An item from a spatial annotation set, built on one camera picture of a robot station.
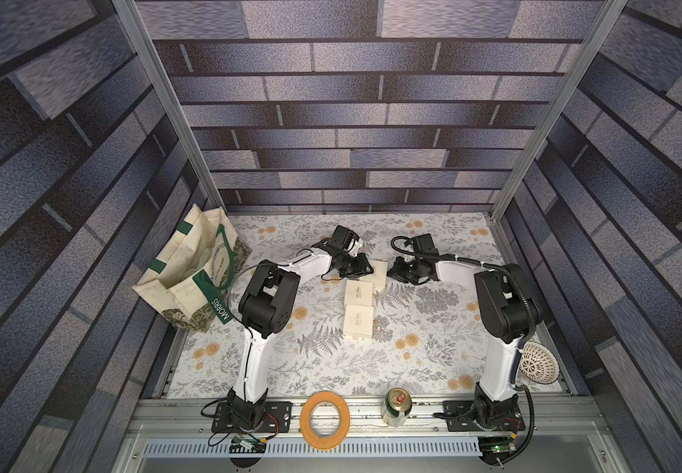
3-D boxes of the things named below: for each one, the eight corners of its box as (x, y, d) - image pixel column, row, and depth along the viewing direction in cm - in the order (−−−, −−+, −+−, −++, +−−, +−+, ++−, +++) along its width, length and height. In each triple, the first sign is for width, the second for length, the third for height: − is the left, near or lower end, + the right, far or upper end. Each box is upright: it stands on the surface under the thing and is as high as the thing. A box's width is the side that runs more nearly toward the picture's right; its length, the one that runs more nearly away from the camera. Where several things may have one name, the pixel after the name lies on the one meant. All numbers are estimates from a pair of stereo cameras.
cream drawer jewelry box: (343, 336, 90) (343, 332, 87) (343, 308, 96) (343, 303, 93) (374, 336, 90) (375, 332, 87) (372, 308, 96) (373, 303, 93)
